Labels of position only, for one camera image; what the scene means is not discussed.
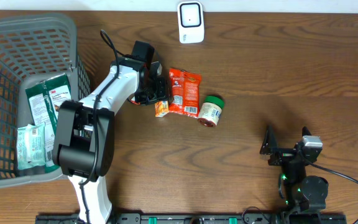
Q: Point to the pale green wipes packet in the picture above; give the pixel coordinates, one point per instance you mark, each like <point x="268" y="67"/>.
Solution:
<point x="30" y="149"/>

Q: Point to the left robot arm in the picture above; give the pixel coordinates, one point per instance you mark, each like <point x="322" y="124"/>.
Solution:
<point x="84" y="139"/>

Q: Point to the small orange juice box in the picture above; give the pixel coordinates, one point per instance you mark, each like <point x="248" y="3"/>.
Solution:
<point x="161" y="109"/>

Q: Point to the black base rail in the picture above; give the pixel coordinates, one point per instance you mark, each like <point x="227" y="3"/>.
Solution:
<point x="135" y="218"/>

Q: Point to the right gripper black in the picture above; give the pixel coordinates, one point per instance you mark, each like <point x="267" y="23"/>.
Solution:
<point x="282" y="155"/>

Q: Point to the green snack packet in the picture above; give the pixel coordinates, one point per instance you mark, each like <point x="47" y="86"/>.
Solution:
<point x="45" y="99"/>

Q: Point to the green lid white jar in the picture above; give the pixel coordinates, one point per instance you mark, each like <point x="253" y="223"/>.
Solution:
<point x="210" y="111"/>

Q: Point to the orange red snack pouch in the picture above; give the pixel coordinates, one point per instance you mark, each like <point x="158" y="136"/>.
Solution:
<point x="185" y="91"/>

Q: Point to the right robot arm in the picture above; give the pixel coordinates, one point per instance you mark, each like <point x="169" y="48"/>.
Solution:
<point x="305" y="195"/>

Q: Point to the white barcode scanner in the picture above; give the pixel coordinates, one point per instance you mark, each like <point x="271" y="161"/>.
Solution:
<point x="190" y="22"/>

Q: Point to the grey plastic mesh basket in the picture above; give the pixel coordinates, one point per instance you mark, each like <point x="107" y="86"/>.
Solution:
<point x="33" y="49"/>

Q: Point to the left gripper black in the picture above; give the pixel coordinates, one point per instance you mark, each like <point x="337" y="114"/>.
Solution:
<point x="163" y="94"/>

